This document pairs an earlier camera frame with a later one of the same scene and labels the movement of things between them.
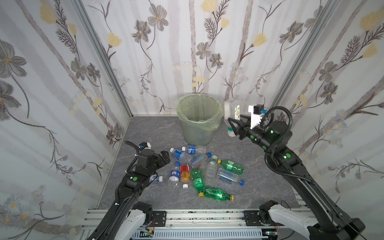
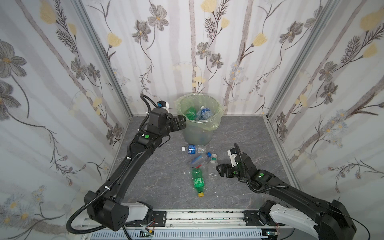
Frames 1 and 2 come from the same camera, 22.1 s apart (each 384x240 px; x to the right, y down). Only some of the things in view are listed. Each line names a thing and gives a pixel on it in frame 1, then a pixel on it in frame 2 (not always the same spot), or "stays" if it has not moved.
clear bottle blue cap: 198,160 stays
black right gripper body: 241,129 → 227,169
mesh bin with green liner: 200,115 stays
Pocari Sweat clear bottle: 194,149 stays
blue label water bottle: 181,155 → 205,113
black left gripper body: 163,157 → 180,123
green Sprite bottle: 198,181 stays
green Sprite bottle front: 218,194 → 191,113
